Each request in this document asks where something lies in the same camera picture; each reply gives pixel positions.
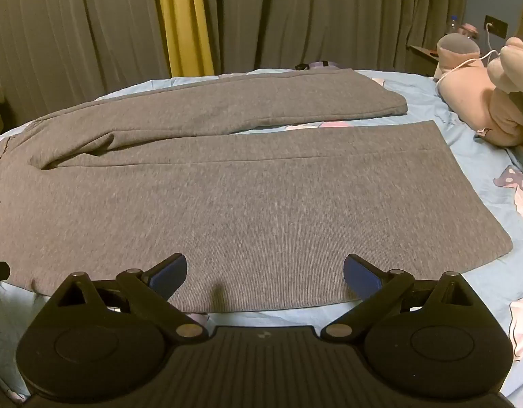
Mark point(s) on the grey pants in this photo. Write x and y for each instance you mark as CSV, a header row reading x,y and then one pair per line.
x,y
253,187

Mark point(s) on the grey curtain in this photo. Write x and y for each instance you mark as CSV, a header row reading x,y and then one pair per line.
x,y
74,29
329,12

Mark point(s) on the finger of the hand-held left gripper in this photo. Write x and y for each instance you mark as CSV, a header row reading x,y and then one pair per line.
x,y
0,270

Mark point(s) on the dark wall socket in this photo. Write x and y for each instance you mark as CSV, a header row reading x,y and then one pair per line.
x,y
497,26

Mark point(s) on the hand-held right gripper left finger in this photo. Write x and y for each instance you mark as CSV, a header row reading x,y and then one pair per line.
x,y
172,271

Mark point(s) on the grey and pink round plush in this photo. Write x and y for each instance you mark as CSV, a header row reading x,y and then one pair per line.
x,y
456,49

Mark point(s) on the blue mushroom print bed sheet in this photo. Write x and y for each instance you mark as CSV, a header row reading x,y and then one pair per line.
x,y
490,229

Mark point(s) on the clear plastic water bottle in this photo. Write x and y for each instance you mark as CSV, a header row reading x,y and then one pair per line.
x,y
453,25

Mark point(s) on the wooden nightstand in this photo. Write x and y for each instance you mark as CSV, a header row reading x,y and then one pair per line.
x,y
422,57

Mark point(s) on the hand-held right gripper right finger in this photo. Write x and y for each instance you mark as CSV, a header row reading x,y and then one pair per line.
x,y
362,275

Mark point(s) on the pink jar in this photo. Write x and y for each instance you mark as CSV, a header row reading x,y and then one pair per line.
x,y
469,30

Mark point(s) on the cream plush toy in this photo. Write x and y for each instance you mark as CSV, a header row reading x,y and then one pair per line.
x,y
514,68

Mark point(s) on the yellow curtain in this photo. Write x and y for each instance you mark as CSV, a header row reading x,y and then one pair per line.
x,y
187,21

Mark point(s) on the pink plush toy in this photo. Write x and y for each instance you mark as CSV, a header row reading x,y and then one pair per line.
x,y
465,93

